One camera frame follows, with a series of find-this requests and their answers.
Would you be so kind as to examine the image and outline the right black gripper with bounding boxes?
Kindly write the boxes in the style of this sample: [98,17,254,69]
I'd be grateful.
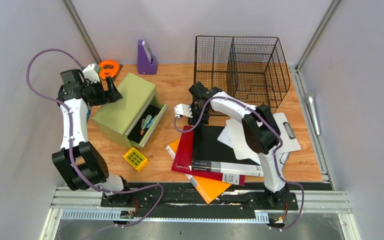
[185,104,210,126]

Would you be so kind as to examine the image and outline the green drawer cabinet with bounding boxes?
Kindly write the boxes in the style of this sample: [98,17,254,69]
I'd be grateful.
[91,73,168,149]

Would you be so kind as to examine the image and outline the green highlighter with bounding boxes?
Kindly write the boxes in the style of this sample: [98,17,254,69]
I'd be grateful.
[141,114,153,130]

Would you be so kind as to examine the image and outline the blue highlighter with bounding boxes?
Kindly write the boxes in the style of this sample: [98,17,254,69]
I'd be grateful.
[146,116,157,129]

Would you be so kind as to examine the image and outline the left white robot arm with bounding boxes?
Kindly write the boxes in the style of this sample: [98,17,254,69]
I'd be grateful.
[52,63,133,207]

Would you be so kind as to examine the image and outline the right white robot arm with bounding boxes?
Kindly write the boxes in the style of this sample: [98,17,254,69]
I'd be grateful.
[188,81,291,209]

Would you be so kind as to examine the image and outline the orange tape roll holder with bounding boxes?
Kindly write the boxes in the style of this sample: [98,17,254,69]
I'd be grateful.
[98,59,122,80]

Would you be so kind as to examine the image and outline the blue white toy brick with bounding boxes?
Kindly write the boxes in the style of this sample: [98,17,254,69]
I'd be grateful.
[86,108,92,122]

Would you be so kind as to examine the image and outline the purple tape dispenser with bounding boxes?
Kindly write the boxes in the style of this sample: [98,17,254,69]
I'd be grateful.
[136,39,159,75]

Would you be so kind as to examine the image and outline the black clip file folder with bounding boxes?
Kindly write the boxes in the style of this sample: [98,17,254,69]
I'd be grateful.
[190,125,264,177]

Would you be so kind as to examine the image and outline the white clipboard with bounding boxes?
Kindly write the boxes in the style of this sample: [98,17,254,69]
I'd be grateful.
[217,112,302,165]

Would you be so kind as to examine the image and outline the red folder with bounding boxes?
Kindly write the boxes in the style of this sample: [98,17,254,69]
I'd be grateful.
[171,131,245,186]

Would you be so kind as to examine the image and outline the yellow grid box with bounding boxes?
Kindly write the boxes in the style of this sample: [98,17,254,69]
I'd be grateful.
[123,147,149,172]

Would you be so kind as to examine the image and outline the orange folder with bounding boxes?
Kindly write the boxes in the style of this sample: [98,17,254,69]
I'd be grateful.
[165,138,233,205]

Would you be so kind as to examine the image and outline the papers under clipboard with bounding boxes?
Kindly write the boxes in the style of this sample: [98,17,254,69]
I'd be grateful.
[276,152,291,172]

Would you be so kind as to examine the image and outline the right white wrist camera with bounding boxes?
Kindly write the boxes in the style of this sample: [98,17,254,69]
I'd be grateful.
[173,103,193,119]

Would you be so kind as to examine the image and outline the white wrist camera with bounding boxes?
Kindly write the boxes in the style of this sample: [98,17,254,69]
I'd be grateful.
[82,63,101,84]
[173,103,193,119]

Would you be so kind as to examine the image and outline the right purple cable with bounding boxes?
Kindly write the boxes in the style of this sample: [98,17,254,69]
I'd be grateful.
[173,96,306,232]

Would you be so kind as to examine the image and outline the purple cable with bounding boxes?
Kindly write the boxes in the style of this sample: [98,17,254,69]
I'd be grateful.
[25,48,165,240]
[173,96,306,232]

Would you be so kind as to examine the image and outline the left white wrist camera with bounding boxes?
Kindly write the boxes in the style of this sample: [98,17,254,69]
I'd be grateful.
[82,63,101,84]

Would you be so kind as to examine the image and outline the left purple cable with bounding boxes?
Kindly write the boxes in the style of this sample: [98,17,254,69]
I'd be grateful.
[25,48,165,240]

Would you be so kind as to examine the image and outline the black wire mesh basket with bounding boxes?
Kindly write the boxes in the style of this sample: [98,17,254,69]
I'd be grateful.
[193,35,291,113]

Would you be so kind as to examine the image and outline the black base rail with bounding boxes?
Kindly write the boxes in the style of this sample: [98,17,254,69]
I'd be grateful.
[99,182,301,219]

